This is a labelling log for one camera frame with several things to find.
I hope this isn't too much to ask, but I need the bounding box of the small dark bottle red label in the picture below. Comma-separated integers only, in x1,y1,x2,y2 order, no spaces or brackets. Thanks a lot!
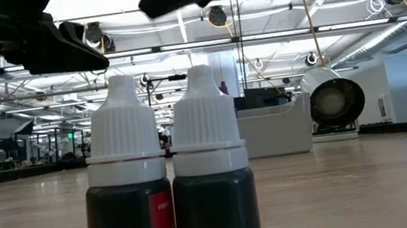
66,69,177,228

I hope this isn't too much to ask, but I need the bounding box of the small dark dropper bottle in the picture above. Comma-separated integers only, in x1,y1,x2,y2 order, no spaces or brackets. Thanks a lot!
155,59,262,228

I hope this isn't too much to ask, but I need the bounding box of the long ceiling light bar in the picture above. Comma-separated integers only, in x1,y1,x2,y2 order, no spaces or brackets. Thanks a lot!
0,12,407,77

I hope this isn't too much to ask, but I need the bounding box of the black angled monitor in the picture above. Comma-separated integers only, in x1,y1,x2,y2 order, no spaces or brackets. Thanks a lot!
12,119,37,138

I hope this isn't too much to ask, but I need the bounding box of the black perforated computer case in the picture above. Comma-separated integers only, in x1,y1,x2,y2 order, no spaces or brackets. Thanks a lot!
232,82,295,113

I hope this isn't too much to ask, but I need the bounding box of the black hanging cable loop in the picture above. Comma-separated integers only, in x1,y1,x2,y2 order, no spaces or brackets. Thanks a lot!
89,67,109,77

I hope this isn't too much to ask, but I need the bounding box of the yellow hanging cable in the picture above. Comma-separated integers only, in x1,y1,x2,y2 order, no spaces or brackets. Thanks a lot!
295,0,327,71

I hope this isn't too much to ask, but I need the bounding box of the black metal table frame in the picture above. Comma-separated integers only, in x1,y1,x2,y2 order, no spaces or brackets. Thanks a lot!
0,114,407,192

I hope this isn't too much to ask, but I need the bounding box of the white cable coil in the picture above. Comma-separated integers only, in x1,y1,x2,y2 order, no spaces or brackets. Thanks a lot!
364,0,388,19

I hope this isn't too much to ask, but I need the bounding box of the silver ventilation duct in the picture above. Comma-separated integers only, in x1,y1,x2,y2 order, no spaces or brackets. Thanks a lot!
322,4,407,70

